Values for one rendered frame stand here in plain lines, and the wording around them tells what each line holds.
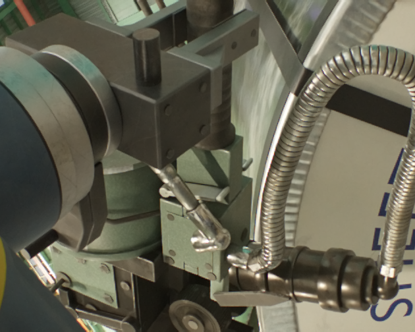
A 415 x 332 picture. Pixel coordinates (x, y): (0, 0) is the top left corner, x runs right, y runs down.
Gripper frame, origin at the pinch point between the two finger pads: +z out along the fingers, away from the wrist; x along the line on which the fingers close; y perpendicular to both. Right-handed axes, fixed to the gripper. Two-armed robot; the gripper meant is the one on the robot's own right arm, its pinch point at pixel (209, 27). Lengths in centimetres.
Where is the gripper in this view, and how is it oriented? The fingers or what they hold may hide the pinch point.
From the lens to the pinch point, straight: 51.9
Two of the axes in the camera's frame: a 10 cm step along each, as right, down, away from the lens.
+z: 6.1, -4.7, 6.3
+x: -7.9, -3.7, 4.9
